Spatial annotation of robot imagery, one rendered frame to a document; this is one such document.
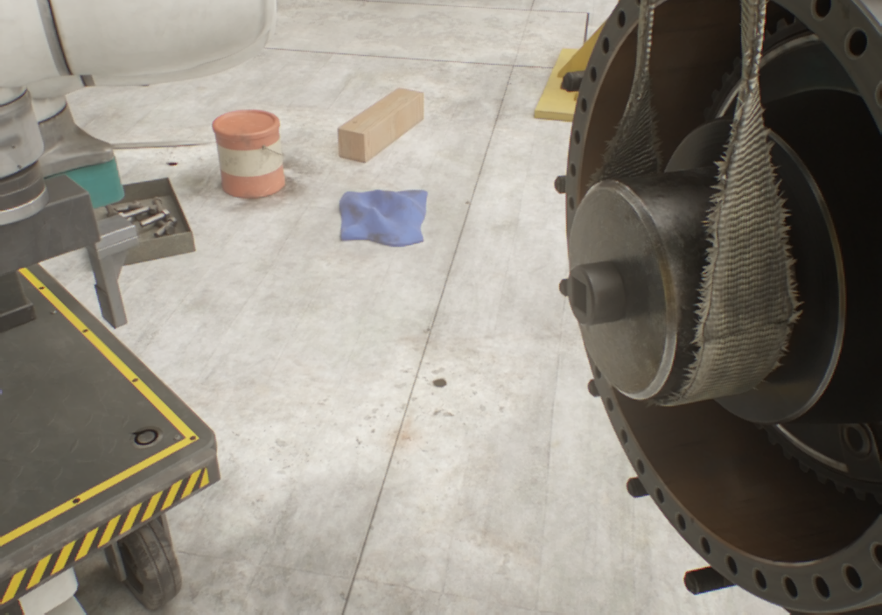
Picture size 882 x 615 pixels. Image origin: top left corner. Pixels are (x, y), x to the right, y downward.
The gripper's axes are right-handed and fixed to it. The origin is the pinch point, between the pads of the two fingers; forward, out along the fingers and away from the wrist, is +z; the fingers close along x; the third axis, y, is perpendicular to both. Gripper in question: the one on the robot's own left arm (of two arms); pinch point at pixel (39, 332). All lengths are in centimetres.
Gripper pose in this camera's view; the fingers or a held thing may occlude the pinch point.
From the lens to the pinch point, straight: 86.7
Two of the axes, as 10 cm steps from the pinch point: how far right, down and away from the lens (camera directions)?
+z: 0.0, 8.4, 5.5
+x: 7.3, -3.7, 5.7
